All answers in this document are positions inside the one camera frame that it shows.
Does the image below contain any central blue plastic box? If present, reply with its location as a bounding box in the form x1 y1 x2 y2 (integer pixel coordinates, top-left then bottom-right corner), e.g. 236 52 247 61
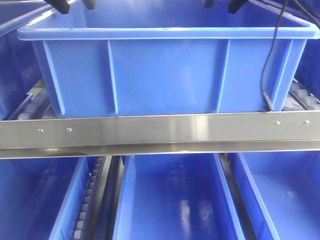
18 0 320 118

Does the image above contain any lower left blue crate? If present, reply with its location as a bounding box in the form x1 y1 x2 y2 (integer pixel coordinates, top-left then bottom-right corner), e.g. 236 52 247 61
0 157 90 240

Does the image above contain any left neighbour blue crate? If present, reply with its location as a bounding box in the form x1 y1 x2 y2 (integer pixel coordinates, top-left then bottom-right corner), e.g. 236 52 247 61
0 0 52 120

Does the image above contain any lower shelf roller track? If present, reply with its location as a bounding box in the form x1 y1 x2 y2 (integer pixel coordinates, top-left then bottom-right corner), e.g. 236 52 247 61
72 156 103 240

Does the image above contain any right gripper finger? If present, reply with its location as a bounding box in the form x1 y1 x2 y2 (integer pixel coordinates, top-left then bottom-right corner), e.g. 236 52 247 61
203 0 214 8
227 0 249 14

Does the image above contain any lower middle blue crate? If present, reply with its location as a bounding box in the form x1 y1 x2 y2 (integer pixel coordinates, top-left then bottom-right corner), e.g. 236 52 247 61
113 153 245 240

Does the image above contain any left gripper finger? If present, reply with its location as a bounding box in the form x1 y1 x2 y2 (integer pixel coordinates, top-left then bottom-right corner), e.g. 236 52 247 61
44 0 70 14
83 0 97 10

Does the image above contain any lower right blue crate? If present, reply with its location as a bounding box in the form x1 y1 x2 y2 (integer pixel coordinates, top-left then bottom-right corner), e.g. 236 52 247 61
227 151 320 240

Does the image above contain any steel lower shelf beam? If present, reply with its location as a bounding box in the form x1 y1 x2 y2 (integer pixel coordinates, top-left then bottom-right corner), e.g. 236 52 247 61
0 110 320 159

